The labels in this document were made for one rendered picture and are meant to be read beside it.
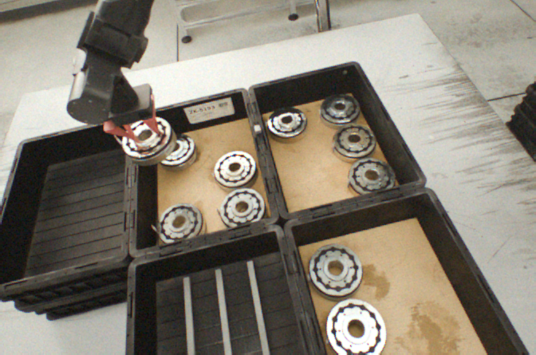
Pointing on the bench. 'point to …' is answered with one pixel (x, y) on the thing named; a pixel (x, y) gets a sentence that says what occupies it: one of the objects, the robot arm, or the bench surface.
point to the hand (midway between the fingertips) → (144, 132)
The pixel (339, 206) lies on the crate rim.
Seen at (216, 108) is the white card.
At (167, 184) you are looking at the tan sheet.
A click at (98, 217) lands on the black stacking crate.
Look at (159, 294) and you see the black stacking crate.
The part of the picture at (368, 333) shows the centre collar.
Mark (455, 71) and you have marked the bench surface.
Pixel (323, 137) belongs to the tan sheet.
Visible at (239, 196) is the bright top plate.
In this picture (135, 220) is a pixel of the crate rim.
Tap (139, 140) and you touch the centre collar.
